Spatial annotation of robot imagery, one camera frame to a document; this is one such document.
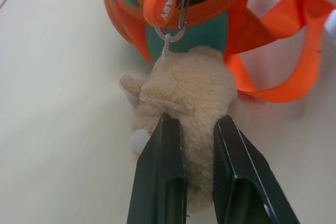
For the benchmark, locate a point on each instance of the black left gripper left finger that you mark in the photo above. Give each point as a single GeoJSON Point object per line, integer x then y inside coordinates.
{"type": "Point", "coordinates": [160, 171]}

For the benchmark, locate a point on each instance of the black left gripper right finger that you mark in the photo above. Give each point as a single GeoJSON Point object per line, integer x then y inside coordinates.
{"type": "Point", "coordinates": [244, 179]}

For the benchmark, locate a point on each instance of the orange and teal backpack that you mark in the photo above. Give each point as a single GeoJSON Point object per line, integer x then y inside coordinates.
{"type": "Point", "coordinates": [210, 11]}

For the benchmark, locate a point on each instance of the silver carabiner clip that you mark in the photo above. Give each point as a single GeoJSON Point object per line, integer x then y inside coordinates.
{"type": "Point", "coordinates": [181, 9]}

